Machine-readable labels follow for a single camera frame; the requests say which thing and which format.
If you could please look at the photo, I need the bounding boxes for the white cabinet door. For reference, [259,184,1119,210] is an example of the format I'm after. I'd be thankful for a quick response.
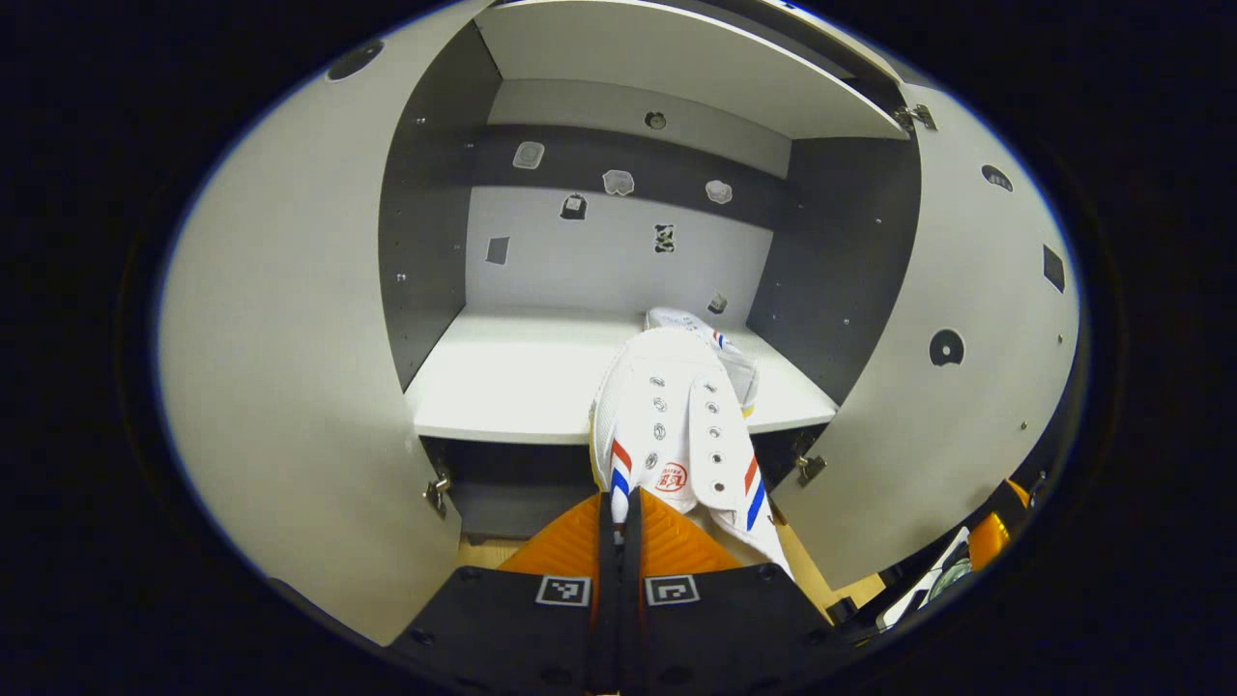
[768,82,1081,591]
[158,0,494,647]

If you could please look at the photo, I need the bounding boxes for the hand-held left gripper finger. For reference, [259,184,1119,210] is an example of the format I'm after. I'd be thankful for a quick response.
[619,488,851,693]
[387,490,620,693]

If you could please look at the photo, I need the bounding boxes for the white shoe cabinet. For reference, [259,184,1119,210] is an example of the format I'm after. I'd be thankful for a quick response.
[377,0,924,542]

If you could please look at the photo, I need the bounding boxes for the white striped shoe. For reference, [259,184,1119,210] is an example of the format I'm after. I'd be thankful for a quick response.
[590,327,795,581]
[646,306,762,407]

